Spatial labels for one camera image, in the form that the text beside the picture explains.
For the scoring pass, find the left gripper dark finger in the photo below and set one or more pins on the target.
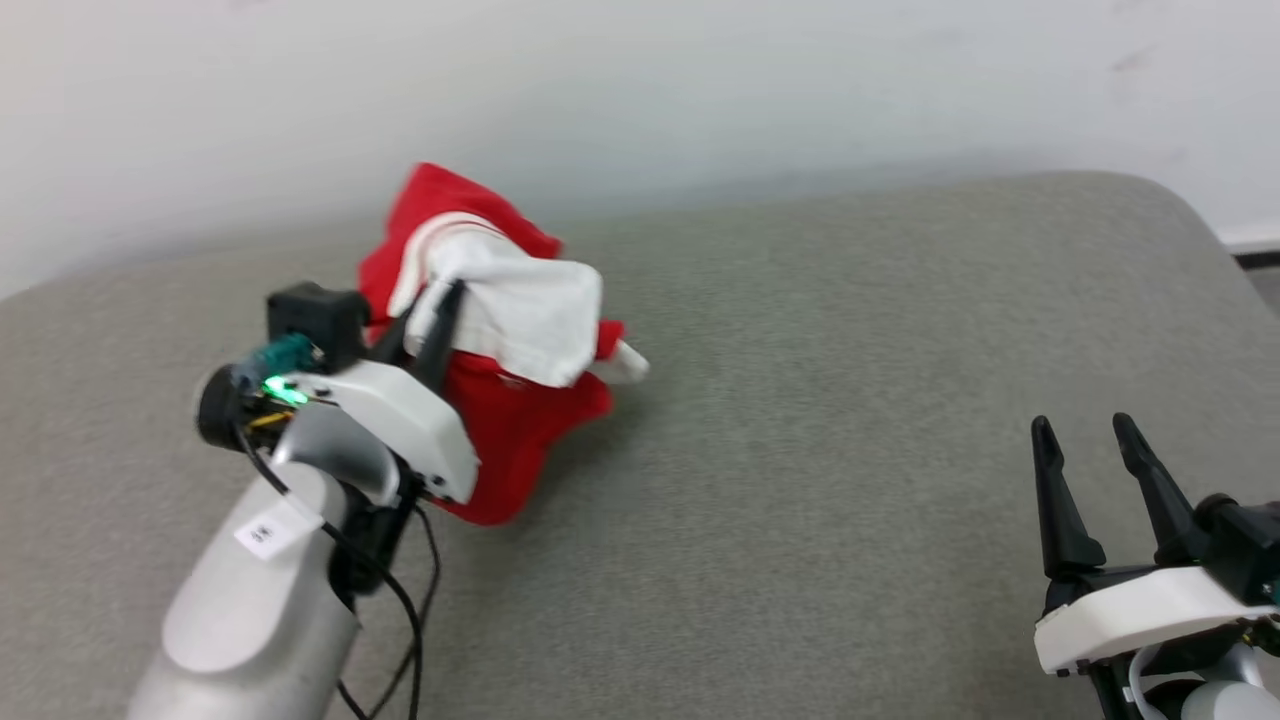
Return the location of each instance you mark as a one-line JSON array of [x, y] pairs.
[[443, 330], [395, 340]]

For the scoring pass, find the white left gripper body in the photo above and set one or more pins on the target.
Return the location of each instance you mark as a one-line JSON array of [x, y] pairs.
[[410, 415]]

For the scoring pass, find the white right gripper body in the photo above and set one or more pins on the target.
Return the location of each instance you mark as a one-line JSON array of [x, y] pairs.
[[1140, 610]]

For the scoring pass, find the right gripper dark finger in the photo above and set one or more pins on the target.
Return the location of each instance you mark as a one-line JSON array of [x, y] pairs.
[[1160, 490], [1060, 510]]

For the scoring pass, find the red and white garment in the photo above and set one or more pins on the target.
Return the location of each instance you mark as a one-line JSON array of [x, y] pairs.
[[505, 425]]

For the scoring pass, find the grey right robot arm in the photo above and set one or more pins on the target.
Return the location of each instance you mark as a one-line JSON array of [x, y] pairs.
[[1220, 700]]

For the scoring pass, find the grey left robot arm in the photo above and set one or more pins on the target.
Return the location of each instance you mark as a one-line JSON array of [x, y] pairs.
[[250, 620]]

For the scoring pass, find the white label sticker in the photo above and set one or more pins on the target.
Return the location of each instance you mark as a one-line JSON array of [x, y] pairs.
[[275, 530]]

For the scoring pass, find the dark baseboard strip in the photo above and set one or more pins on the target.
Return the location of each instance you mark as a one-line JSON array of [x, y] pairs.
[[1260, 259]]

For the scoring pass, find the grey fabric sofa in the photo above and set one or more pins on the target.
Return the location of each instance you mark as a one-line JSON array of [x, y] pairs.
[[800, 450]]

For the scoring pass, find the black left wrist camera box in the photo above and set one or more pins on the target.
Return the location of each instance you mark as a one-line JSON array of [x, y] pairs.
[[315, 320]]

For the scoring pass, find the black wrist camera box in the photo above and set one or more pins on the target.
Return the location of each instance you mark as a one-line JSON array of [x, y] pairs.
[[1245, 545], [315, 320]]

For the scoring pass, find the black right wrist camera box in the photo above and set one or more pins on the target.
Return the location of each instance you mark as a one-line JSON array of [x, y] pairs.
[[1245, 545]]

